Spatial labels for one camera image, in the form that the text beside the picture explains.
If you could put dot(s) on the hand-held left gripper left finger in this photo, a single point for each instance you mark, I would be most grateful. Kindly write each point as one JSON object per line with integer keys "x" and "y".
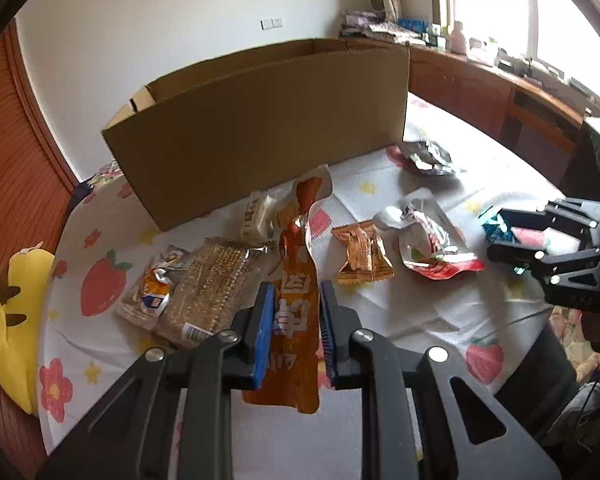
{"x": 265, "y": 340}

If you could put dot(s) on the floral cloth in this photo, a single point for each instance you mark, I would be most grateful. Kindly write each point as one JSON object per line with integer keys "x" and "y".
{"x": 575, "y": 340}

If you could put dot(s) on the orange snack pouch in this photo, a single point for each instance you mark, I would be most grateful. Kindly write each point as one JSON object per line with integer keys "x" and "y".
{"x": 295, "y": 270}

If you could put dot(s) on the window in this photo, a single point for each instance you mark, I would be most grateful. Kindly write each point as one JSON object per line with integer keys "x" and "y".
{"x": 555, "y": 20}

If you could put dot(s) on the wooden cabinet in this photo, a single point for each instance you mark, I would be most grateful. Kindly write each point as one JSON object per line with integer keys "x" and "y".
{"x": 455, "y": 80}

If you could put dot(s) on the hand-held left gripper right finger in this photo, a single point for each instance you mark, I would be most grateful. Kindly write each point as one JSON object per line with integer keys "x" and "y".
{"x": 326, "y": 340}

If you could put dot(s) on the clear sesame cracker packet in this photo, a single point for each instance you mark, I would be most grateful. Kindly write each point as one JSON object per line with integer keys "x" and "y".
{"x": 210, "y": 280}

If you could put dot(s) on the small white candy packet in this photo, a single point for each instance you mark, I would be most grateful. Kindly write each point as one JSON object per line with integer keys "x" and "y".
{"x": 257, "y": 215}

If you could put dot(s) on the copper foil wafer packet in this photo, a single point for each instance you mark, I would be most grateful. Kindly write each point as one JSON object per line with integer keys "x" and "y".
{"x": 362, "y": 255}

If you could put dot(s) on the brown cardboard box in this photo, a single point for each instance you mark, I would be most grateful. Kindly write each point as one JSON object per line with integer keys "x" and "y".
{"x": 260, "y": 135}

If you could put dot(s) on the wooden slatted wardrobe door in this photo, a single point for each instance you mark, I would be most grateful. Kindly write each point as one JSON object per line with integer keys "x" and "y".
{"x": 20, "y": 160}

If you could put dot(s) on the strawberry print bed sheet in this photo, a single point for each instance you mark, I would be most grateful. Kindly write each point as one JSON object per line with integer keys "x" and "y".
{"x": 430, "y": 320}

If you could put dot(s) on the assorted small containers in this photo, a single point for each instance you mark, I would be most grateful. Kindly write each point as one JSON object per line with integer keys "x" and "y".
{"x": 525, "y": 67}

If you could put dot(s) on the pile of packets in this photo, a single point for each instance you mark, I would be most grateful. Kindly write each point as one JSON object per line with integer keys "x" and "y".
{"x": 380, "y": 27}

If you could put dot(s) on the white wall socket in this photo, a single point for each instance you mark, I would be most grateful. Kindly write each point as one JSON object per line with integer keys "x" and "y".
{"x": 272, "y": 23}

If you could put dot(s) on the yellow banana plush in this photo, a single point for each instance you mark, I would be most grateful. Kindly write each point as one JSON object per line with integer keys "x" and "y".
{"x": 17, "y": 335}

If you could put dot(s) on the red and white pouch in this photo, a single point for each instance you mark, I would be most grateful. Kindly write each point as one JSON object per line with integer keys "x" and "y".
{"x": 430, "y": 240}

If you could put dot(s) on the teal snack packet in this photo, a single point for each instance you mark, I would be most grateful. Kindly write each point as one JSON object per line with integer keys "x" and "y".
{"x": 495, "y": 230}

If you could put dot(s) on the bread packet with orange label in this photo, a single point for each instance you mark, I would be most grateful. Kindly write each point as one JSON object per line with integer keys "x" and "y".
{"x": 150, "y": 290}

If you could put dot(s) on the dark cloth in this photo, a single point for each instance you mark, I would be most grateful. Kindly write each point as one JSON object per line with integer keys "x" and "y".
{"x": 545, "y": 385}

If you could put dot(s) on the silver foil packet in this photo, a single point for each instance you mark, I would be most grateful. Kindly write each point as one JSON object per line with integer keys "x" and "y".
{"x": 430, "y": 157}

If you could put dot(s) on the pink bottle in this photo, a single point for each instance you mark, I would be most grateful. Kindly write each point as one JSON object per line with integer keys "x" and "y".
{"x": 458, "y": 39}

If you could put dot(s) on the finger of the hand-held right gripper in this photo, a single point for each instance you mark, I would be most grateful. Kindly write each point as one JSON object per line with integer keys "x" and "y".
{"x": 570, "y": 215}
{"x": 510, "y": 254}

